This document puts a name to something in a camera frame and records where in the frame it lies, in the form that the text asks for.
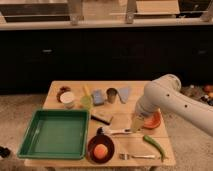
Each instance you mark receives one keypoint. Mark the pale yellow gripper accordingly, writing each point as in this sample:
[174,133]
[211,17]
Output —
[137,123]

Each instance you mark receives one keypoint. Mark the wooden black felt eraser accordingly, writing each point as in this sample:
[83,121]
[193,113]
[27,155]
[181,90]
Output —
[103,118]

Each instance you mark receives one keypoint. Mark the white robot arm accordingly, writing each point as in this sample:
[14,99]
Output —
[164,92]

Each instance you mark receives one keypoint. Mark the orange plastic bowl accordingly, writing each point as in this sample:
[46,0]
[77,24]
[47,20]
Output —
[153,121]

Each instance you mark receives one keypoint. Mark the wooden table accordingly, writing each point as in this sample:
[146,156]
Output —
[131,144]

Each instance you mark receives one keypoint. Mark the silver fork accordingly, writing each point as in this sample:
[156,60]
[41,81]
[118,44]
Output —
[125,156]

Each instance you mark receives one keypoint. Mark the metal cup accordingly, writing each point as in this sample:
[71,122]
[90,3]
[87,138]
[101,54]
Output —
[111,95]

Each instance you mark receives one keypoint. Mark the green chili pepper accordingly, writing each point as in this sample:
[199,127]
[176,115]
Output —
[156,145]

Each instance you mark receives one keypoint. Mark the dark brown plate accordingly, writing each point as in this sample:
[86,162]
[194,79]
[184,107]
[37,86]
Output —
[100,139]

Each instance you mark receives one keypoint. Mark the blue sponge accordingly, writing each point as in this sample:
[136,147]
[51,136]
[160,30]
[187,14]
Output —
[98,98]

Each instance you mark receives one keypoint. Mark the orange fruit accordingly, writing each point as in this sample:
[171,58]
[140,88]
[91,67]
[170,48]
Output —
[100,151]

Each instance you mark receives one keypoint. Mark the green yellow brush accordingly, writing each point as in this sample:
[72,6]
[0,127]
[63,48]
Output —
[86,100]

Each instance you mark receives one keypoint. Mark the white cup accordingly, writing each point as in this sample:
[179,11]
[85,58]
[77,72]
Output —
[67,99]

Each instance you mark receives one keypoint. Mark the dark red small object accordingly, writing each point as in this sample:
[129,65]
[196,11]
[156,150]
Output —
[62,90]

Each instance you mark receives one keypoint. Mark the green plastic tray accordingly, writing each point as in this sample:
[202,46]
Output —
[55,134]

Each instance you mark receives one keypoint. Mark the dark cabinet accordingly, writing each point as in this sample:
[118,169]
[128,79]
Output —
[31,59]

